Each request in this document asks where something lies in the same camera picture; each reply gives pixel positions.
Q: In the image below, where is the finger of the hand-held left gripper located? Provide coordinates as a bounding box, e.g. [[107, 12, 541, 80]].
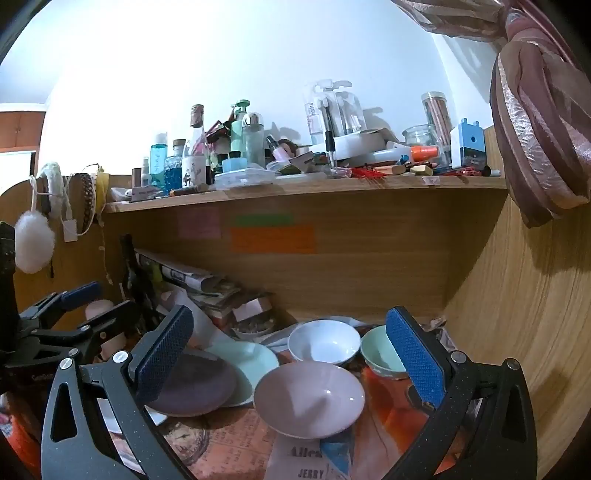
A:
[[19, 281, 102, 329], [74, 300, 140, 360]]

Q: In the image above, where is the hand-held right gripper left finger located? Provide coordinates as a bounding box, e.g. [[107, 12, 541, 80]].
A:
[[41, 305, 197, 480]]

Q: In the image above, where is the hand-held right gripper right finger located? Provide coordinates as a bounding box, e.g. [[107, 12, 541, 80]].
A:
[[383, 305, 540, 480]]

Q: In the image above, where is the green bowl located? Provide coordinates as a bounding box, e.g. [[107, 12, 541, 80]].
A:
[[360, 324, 409, 380]]

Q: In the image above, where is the purple plate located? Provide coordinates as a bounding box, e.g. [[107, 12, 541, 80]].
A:
[[145, 353, 238, 417]]

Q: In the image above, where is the green plate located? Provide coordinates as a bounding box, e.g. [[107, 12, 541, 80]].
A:
[[203, 340, 280, 408]]

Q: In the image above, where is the white bowl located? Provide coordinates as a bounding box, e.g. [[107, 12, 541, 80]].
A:
[[287, 319, 362, 367]]

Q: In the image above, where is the pink bowl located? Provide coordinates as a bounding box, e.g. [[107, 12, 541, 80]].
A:
[[253, 361, 366, 439]]

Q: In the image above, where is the white mug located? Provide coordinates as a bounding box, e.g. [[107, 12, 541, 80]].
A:
[[85, 299, 127, 361]]

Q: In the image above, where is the dark glass bottle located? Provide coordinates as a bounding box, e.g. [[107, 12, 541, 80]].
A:
[[119, 233, 153, 324]]

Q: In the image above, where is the white pompom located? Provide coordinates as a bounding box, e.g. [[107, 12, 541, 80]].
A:
[[14, 210, 55, 274]]

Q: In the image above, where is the stack of newspapers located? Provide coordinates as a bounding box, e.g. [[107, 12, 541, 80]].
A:
[[134, 248, 245, 324]]

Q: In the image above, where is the small dish of trinkets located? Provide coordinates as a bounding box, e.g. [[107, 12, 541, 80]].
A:
[[231, 320, 273, 340]]

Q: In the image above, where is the brown studded headband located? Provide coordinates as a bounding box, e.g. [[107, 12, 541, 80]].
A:
[[74, 172, 100, 234]]

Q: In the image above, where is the white card box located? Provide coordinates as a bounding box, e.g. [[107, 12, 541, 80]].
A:
[[232, 296, 273, 321]]

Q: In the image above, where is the newspaper print tablecloth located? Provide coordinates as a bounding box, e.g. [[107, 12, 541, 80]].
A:
[[106, 314, 462, 480]]

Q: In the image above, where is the yellow headband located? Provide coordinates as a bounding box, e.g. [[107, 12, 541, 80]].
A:
[[90, 164, 110, 217]]

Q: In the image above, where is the white fluffy headband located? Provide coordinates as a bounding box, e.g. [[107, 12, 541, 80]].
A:
[[34, 161, 70, 217]]

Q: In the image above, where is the white toy plane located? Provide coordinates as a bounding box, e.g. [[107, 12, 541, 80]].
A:
[[124, 186, 163, 202]]

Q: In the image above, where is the pink sticky note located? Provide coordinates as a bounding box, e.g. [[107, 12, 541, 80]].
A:
[[179, 210, 221, 239]]

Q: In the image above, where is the tall blue liquid bottle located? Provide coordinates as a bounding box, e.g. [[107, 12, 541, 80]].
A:
[[150, 133, 169, 195]]

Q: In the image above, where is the blue glass jar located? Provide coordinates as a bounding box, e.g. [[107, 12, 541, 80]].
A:
[[165, 140, 185, 192]]

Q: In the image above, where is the orange sticky note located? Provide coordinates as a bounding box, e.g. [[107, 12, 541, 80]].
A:
[[230, 226, 317, 254]]

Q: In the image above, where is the wooden cabinet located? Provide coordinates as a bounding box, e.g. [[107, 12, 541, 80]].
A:
[[0, 111, 47, 151]]

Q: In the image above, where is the green sticky note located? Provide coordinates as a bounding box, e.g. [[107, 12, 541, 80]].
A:
[[233, 213, 294, 227]]

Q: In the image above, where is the clear bottle with wrapped top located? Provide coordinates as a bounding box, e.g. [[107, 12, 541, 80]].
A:
[[184, 104, 209, 186]]

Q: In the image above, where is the clear plastic box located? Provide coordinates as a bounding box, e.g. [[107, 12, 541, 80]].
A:
[[215, 168, 278, 189]]

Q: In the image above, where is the orange cap glue bottle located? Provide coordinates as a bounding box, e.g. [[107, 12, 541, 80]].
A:
[[385, 143, 439, 163]]

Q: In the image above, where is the blue white pencil sharpener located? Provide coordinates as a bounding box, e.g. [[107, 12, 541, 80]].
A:
[[450, 119, 489, 169]]

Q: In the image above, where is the frosted bottle silver cap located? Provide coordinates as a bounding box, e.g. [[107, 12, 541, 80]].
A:
[[242, 112, 267, 169]]

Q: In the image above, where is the green pump bottle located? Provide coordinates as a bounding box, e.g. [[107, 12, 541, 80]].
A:
[[230, 99, 252, 158]]

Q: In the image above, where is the tall clear pencil canister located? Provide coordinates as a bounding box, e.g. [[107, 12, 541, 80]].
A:
[[421, 91, 454, 149]]

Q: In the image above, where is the clear plastic package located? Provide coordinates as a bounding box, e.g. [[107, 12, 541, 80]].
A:
[[304, 80, 369, 145]]

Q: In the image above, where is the pink curtain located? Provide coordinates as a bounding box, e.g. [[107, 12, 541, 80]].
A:
[[392, 0, 591, 229]]

